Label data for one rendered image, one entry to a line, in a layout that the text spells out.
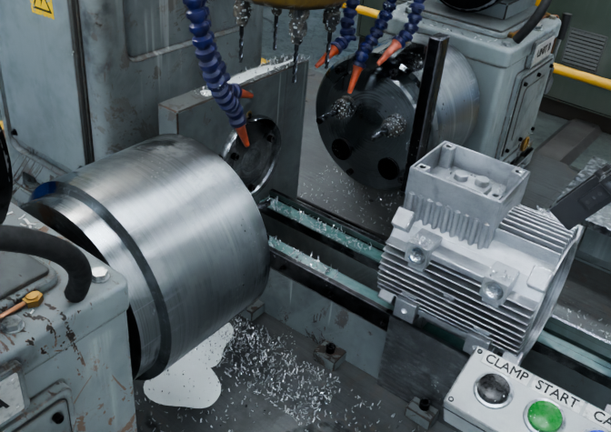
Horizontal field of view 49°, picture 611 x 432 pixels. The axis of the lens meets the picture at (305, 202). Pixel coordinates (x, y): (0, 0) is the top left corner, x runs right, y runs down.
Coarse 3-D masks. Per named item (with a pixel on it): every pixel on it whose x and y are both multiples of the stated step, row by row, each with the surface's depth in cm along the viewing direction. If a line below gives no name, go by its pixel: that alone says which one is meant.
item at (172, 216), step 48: (144, 144) 79; (192, 144) 78; (48, 192) 72; (96, 192) 68; (144, 192) 70; (192, 192) 73; (240, 192) 76; (96, 240) 65; (144, 240) 67; (192, 240) 70; (240, 240) 75; (144, 288) 67; (192, 288) 70; (240, 288) 77; (144, 336) 67; (192, 336) 72
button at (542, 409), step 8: (544, 400) 61; (536, 408) 61; (544, 408) 61; (552, 408) 60; (528, 416) 61; (536, 416) 60; (544, 416) 60; (552, 416) 60; (560, 416) 60; (536, 424) 60; (544, 424) 60; (552, 424) 60; (560, 424) 60
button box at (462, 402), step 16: (480, 352) 66; (464, 368) 65; (480, 368) 65; (496, 368) 64; (512, 368) 64; (464, 384) 64; (512, 384) 63; (528, 384) 63; (544, 384) 63; (448, 400) 63; (464, 400) 63; (480, 400) 63; (512, 400) 62; (528, 400) 62; (560, 400) 62; (576, 400) 61; (448, 416) 65; (464, 416) 63; (480, 416) 62; (496, 416) 62; (512, 416) 61; (576, 416) 60; (592, 416) 60; (608, 416) 60
